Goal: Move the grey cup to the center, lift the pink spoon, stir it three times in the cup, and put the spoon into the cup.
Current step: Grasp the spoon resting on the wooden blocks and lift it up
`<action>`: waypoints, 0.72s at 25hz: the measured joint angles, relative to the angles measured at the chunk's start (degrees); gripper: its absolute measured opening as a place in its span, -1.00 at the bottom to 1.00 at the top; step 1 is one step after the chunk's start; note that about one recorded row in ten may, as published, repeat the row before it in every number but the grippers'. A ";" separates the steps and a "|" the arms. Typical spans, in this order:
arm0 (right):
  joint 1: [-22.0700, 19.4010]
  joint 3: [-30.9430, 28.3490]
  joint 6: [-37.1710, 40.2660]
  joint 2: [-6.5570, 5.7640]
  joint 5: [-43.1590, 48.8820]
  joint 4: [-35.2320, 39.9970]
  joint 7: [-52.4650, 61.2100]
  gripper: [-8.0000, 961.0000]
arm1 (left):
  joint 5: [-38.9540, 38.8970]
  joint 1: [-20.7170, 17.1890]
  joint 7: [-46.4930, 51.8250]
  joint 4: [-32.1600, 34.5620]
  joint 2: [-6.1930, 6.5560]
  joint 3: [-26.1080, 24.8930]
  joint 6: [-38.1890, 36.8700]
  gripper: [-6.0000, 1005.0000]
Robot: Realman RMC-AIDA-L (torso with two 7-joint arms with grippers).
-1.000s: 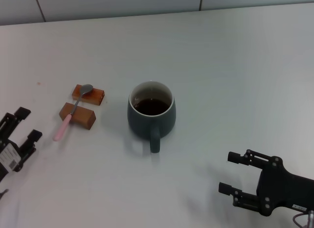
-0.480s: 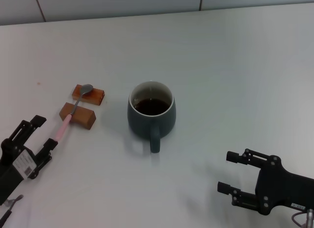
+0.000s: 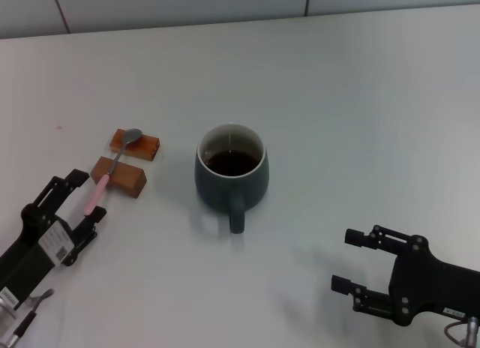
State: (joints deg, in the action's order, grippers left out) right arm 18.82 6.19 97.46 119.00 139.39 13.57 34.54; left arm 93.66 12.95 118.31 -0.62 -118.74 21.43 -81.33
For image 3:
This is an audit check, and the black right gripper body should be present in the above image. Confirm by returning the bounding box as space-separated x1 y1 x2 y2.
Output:
387 234 480 327

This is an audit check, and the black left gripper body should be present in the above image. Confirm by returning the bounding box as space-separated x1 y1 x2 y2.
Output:
0 202 78 312

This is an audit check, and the pink handled metal spoon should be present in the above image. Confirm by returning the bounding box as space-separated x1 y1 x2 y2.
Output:
82 128 144 217

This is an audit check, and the dark grey ceramic mug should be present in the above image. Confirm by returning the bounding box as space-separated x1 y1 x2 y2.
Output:
193 122 270 235

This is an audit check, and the matte brown wooden block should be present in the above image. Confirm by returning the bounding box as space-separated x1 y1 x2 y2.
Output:
90 155 147 200

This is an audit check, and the glossy orange wooden block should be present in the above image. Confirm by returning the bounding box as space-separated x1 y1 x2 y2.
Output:
109 128 161 162

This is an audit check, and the dark coffee liquid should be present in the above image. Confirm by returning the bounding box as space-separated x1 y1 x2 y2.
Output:
202 149 261 179

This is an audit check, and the silver cable connector plug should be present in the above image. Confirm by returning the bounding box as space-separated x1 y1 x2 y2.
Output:
5 287 56 346
444 314 480 348

